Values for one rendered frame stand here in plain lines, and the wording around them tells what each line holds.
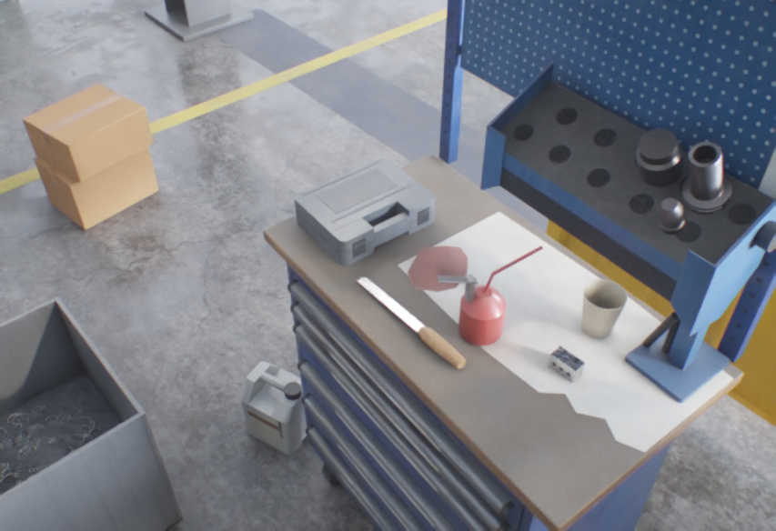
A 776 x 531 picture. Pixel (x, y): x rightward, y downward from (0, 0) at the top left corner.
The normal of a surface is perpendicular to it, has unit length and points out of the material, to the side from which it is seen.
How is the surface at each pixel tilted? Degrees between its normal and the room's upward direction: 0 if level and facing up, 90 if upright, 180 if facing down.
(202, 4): 90
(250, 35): 0
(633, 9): 90
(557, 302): 0
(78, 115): 0
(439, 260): 16
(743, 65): 90
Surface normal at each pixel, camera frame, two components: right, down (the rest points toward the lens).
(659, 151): -0.36, -0.48
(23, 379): 0.65, 0.50
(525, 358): 0.00, -0.76
